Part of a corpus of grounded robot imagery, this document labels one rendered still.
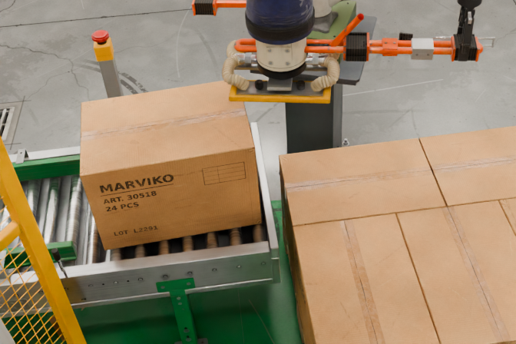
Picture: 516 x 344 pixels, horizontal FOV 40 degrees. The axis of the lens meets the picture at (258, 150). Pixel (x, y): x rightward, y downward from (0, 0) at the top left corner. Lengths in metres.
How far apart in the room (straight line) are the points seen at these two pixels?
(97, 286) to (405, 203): 1.19
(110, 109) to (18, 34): 2.49
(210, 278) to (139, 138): 0.58
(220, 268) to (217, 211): 0.21
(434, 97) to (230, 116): 1.86
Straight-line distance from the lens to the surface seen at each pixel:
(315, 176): 2.90
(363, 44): 2.40
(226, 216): 2.67
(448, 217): 2.79
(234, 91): 2.42
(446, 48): 2.42
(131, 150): 2.51
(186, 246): 2.70
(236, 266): 2.64
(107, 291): 2.72
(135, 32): 4.87
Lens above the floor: 2.60
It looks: 43 degrees down
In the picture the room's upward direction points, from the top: 5 degrees counter-clockwise
